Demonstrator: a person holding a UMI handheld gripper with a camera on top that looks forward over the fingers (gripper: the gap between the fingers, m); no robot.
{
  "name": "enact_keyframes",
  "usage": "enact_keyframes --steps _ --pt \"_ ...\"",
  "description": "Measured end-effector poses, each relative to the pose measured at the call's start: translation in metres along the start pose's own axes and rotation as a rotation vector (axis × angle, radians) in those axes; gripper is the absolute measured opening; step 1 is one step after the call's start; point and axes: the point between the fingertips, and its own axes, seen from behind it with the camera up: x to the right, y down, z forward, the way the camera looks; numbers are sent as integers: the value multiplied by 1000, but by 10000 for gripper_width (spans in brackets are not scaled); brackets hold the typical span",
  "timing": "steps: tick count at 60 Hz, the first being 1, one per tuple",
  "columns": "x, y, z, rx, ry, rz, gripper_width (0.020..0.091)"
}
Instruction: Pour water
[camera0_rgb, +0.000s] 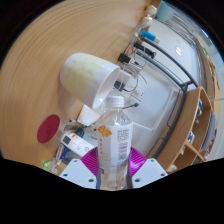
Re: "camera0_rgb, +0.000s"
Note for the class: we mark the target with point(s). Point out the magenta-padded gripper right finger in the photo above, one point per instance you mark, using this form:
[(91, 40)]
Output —
[(148, 171)]

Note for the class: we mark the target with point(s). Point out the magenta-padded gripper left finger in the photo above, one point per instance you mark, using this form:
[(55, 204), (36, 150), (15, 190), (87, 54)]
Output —
[(78, 173)]

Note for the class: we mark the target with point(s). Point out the clear plastic water bottle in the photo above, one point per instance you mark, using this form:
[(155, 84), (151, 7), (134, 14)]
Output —
[(114, 143)]

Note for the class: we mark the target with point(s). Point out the blue spray bottle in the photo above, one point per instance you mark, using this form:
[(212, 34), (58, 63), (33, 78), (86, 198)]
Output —
[(66, 153)]

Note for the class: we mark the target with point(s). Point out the small green plastic item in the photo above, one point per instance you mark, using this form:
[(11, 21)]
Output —
[(47, 165)]

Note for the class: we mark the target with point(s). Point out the small white display device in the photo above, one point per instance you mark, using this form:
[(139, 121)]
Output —
[(66, 140)]

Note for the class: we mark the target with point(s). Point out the flat round red coaster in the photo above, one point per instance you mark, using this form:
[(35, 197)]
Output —
[(48, 129)]

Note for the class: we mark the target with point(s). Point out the white tissue pack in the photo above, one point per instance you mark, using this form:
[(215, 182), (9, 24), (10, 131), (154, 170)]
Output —
[(87, 115)]

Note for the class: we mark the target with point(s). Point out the white power strip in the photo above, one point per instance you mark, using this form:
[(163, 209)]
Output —
[(137, 93)]

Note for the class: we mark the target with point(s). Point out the cream plastic cup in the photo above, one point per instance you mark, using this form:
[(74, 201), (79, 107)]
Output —
[(83, 75)]

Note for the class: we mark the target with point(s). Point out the black charger block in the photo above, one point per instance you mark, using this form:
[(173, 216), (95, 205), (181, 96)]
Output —
[(124, 58)]

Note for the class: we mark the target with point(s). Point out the black cylindrical gadget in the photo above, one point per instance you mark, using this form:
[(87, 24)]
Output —
[(145, 49)]

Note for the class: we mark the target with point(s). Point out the small blue bottle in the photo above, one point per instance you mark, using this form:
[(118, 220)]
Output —
[(149, 36)]

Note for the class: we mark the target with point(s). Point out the white round roll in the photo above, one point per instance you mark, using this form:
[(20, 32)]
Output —
[(146, 21), (150, 10)]

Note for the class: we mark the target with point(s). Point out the teal pillow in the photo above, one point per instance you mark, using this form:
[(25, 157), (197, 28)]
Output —
[(164, 11)]

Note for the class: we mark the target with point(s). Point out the grey metal frame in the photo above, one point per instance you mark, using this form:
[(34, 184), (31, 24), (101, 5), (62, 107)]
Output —
[(173, 71)]

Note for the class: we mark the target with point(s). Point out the wooden loft bed rail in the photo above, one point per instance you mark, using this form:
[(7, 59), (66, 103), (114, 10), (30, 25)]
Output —
[(210, 70)]

